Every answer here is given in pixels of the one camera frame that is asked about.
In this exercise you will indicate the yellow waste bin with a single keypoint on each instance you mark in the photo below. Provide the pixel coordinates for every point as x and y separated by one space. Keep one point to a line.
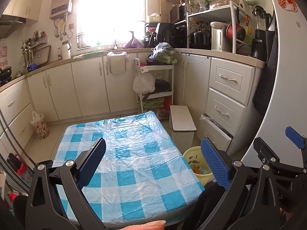
198 164

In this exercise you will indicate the floral bin red bag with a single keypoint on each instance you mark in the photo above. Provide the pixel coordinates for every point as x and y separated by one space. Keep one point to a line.
20 168

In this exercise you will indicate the wall water heater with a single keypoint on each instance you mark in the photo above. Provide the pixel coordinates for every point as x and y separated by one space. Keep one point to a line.
59 8

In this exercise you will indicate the white thermos jug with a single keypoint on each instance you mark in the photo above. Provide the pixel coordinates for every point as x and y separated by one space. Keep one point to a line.
66 50

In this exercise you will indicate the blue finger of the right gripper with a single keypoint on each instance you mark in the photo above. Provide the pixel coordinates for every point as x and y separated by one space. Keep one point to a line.
298 140

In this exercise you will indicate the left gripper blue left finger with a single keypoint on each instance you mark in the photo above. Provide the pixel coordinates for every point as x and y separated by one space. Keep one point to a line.
88 161

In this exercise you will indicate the white plastic bag on cart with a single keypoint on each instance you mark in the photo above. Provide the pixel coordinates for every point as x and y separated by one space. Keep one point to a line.
144 83

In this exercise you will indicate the white rolling kitchen cart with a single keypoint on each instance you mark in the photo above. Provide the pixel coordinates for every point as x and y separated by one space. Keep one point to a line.
163 87

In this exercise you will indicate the white electric kettle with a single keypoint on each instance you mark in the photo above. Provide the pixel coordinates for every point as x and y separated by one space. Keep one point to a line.
218 36

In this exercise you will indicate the white countertop shelf rack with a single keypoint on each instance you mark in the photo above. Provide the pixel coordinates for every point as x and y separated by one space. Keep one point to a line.
200 22

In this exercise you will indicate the bag of green vegetables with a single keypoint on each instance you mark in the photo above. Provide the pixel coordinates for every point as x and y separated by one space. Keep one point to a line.
164 53

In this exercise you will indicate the white refrigerator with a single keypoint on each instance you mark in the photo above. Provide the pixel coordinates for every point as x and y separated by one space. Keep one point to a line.
287 106

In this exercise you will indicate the black air fryer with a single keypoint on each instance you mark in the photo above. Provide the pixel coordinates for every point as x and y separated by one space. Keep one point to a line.
166 33

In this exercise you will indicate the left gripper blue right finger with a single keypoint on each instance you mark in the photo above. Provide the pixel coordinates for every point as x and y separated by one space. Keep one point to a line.
215 163

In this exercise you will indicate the blue checkered plastic tablecloth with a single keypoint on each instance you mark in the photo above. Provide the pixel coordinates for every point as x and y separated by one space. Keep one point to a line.
142 177

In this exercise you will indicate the person's left hand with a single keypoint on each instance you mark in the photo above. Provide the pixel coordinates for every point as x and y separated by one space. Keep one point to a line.
154 225

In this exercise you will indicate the white step stool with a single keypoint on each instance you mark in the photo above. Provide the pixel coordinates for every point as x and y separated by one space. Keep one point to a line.
183 127

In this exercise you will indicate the black blender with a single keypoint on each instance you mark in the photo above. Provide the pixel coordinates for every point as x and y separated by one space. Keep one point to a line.
261 20

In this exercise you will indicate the floral waste bin white bag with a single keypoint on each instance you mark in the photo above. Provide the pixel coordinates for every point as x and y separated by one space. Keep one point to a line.
39 125

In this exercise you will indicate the red hanging saucepan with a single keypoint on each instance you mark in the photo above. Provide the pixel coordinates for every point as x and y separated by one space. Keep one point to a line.
239 30

